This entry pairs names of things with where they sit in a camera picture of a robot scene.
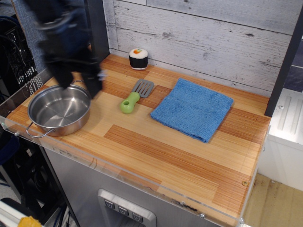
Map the yellow black object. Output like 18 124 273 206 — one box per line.
18 216 42 227

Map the white appliance on right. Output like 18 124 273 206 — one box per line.
258 88 303 191

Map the plush sushi roll toy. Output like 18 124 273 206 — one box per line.
129 48 148 70

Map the blue folded towel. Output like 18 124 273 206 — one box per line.
151 78 233 143

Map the dark grey post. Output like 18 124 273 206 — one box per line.
84 0 110 61
264 8 303 117

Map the stainless steel pot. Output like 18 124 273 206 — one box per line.
26 82 91 138

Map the grey dispenser button panel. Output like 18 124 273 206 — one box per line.
98 189 157 227

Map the clear acrylic table guard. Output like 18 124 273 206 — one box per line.
0 54 270 226

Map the black crate with cables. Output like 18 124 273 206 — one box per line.
0 15 37 96

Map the silver toy fridge cabinet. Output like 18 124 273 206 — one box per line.
44 149 238 227

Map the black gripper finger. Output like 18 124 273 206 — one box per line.
81 71 103 98
48 63 73 89

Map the dark grey left post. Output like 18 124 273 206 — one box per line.
84 0 110 61

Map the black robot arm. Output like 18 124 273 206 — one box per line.
13 0 104 98

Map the green handled grey spatula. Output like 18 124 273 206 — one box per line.
120 79 154 114

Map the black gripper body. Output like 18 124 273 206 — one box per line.
38 35 102 76

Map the dark grey right post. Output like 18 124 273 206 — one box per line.
264 8 303 117

